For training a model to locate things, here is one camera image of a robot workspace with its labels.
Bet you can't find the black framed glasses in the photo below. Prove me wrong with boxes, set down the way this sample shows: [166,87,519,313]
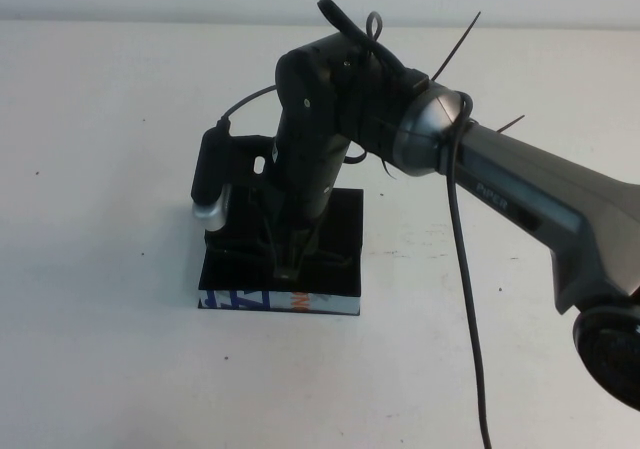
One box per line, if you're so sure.
[218,246,357,272]

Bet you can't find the long black zip tie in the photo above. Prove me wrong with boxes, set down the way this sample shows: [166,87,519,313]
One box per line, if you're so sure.
[431,11,484,84]

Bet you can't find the black glasses case printed side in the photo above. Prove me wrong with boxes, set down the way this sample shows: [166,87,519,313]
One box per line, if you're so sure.
[195,186,365,317]

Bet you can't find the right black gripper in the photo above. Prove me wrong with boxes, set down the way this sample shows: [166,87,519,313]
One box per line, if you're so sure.
[248,181,332,282]

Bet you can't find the black silver-tipped wrist camera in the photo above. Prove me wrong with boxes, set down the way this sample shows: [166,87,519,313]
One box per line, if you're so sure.
[189,125,235,232]

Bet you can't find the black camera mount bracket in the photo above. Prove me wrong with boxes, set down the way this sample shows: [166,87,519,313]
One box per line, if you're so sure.
[226,132,280,191]

